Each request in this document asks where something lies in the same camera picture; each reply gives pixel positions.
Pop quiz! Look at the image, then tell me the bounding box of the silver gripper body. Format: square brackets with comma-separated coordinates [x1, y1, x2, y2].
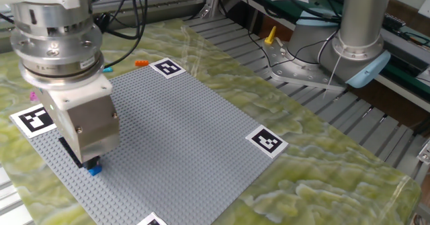
[39, 93, 121, 165]

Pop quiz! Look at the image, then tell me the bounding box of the black white fiducial marker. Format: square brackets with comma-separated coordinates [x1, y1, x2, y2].
[9, 103, 58, 139]
[148, 57, 187, 80]
[136, 212, 169, 225]
[245, 124, 290, 159]

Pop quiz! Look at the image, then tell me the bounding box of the metal robot mounting plate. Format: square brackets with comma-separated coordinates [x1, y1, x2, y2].
[263, 38, 347, 92]

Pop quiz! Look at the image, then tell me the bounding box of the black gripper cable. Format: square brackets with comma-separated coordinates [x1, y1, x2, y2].
[90, 0, 151, 70]

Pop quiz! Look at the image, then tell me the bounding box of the black electronics box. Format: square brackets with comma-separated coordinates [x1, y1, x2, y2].
[384, 13, 430, 78]

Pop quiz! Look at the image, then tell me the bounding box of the yellow plastic tool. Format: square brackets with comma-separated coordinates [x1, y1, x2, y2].
[264, 26, 277, 45]

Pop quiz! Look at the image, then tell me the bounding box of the black Lego plate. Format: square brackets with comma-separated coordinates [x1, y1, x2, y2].
[58, 136, 84, 169]

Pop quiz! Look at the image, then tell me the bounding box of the metal corner bracket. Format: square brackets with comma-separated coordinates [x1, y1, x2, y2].
[416, 140, 430, 165]

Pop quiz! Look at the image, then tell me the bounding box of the aluminium upright post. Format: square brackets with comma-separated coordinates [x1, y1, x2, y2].
[198, 0, 224, 19]

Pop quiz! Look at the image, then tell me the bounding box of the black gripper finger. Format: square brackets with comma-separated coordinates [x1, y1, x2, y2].
[83, 155, 102, 171]

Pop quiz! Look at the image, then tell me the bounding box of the grey Lego baseplate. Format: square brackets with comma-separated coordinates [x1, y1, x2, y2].
[26, 64, 276, 225]

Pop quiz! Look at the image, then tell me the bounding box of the green topped bench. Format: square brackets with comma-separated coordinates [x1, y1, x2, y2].
[223, 0, 430, 114]

